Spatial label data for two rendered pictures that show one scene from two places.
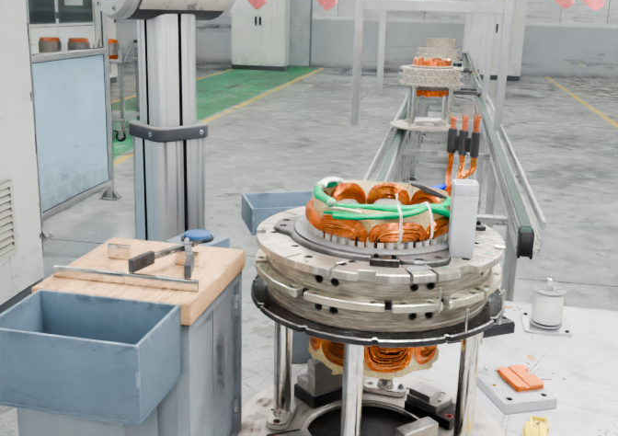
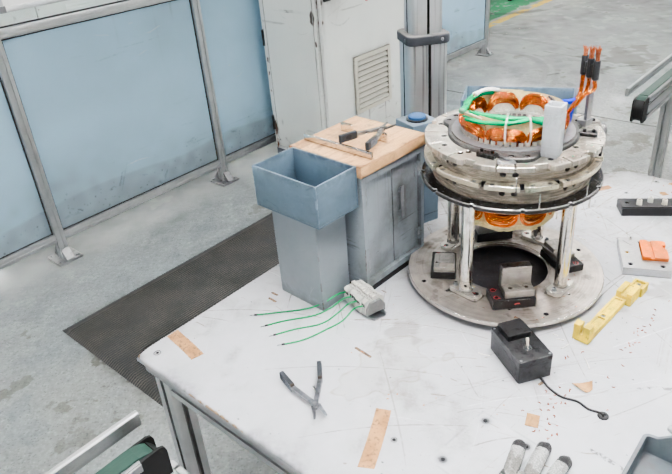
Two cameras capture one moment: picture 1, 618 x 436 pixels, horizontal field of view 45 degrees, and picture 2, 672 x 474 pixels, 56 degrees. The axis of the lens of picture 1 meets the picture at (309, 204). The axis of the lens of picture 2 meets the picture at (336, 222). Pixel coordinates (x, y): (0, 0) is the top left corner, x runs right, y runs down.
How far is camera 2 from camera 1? 0.46 m
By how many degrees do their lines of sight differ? 34
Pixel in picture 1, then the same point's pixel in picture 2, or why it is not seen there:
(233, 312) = (415, 172)
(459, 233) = (547, 140)
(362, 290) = (469, 171)
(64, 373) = (286, 196)
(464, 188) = (551, 108)
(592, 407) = not seen: outside the picture
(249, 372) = not seen: hidden behind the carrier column
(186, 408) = (362, 226)
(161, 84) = (413, 4)
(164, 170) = (413, 66)
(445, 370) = (602, 234)
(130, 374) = (312, 202)
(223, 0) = not seen: outside the picture
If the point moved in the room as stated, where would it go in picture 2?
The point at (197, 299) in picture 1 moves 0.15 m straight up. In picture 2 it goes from (368, 164) to (364, 84)
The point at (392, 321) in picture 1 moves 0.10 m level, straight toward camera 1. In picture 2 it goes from (487, 194) to (459, 219)
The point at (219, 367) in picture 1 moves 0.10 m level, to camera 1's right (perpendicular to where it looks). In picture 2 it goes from (399, 205) to (445, 215)
